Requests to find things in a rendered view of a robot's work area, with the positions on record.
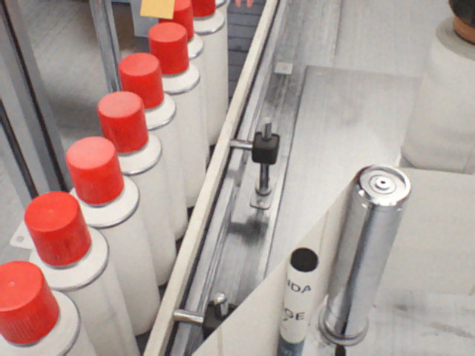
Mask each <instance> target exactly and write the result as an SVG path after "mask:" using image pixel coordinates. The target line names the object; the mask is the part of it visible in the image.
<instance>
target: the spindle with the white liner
mask: <svg viewBox="0 0 475 356"><path fill-rule="evenodd" d="M448 3H449V5H450V8H451V10H452V12H453V13H454V15H455V16H451V17H448V18H446V19H444V20H443V21H442V22H441V23H440V24H439V25H438V26H437V28H436V32H435V36H434V39H433V44H432V47H431V49H430V53H429V56H428V59H427V63H426V65H425V71H424V74H423V77H422V82H421V84H420V87H419V90H418V93H417V96H416V100H415V103H414V106H413V112H412V114H411V118H410V121H409V123H408V126H407V131H406V134H405V137H404V139H403V140H402V143H401V148H400V150H401V153H400V154H399V155H398V156H397V157H396V161H395V164H394V167H400V168H414V169H422V170H432V171H445V172H452V173H459V174H471V175H475V0H448Z"/></svg>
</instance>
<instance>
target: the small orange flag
mask: <svg viewBox="0 0 475 356"><path fill-rule="evenodd" d="M174 2H175V0H142V5H141V11H140V15H141V16H148V17H157V18H164V19H172V18H173V12H174Z"/></svg>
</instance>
